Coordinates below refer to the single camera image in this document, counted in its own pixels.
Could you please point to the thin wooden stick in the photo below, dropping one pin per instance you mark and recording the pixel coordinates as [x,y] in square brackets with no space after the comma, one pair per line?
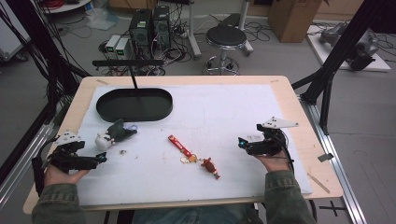
[318,183]

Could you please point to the brown cardboard box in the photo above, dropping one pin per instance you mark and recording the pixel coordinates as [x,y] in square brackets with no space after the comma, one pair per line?
[292,20]

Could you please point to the grey black machine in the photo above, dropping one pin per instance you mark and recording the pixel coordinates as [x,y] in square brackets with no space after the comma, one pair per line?
[361,49]

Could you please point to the person's right hand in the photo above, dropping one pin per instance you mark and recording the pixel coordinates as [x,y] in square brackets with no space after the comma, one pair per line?
[277,163]

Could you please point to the person's left hand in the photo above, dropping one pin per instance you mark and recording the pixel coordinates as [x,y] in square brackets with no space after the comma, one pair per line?
[60,179]

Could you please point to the person's blue jeans legs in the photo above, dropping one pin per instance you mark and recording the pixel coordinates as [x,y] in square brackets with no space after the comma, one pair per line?
[193,216]

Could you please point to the black hanger stand with tray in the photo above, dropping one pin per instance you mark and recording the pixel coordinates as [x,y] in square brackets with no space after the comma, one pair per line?
[134,107]

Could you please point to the black round stool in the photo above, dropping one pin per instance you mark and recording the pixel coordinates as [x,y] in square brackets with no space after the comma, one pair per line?
[226,36]

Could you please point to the aluminium rail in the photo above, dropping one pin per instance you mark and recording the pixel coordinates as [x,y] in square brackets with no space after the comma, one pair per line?
[21,161]
[337,174]

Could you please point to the black metal frame strut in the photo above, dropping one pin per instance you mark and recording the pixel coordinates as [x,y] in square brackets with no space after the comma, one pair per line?
[37,37]
[342,46]

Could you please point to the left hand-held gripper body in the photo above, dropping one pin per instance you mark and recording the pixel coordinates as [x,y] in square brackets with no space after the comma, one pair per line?
[70,160]

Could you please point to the white table leg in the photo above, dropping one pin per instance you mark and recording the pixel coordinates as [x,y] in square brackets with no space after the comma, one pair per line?
[246,28]
[193,31]

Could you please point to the white power supply unit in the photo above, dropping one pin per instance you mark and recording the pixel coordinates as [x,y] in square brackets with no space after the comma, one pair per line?
[122,48]
[112,45]

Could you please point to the white floor board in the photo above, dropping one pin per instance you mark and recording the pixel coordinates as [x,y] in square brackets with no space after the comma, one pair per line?
[323,56]

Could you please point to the white cabinet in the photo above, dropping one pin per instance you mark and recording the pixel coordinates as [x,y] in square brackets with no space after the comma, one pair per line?
[11,37]

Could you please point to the clear plastic bag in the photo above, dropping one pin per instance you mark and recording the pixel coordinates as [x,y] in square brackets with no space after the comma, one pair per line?
[101,18]

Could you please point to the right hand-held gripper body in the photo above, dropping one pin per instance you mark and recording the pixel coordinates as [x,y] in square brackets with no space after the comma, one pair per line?
[274,144]

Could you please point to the white round table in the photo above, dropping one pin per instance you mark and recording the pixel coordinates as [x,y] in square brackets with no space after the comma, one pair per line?
[67,6]

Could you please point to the black computer tower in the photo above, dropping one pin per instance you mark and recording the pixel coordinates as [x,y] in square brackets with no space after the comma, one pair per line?
[162,26]
[140,29]

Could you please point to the small dark grey plate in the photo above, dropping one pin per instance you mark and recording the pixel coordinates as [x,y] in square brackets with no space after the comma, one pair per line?
[325,157]

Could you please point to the white foam mat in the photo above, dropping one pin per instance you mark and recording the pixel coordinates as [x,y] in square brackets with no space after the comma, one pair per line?
[211,124]

